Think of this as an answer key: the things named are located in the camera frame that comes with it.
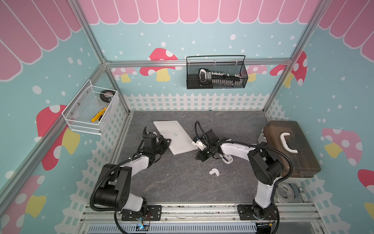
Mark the clear tape roll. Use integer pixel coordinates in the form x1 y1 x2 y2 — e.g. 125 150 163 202
275 183 295 203

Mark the silver laptop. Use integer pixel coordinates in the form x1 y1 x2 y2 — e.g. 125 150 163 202
153 121 198 155

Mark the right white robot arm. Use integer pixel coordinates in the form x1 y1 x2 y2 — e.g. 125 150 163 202
192 121 293 220

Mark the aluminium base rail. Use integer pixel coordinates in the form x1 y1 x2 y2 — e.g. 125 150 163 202
75 203 328 234

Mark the white wireless mouse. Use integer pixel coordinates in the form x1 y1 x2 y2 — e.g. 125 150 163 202
222 155 233 164

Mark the black tape roll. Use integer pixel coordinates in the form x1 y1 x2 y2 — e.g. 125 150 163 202
99 90 116 103

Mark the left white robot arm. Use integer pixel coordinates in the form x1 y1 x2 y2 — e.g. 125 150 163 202
89 128 172 220

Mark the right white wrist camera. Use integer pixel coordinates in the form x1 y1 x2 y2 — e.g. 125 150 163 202
192 137 207 151

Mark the black wire mesh basket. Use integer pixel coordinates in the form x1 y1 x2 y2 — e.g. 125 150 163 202
186 55 248 89

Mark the yellow tool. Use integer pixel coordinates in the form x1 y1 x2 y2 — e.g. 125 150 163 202
91 107 107 122

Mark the socket bit set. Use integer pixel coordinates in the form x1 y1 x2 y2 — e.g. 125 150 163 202
198 69 243 88

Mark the white wire mesh basket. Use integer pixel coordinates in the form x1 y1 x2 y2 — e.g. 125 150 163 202
62 80 119 135

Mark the brown lidded storage box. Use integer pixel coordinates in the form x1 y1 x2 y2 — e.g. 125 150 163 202
258 121 321 181

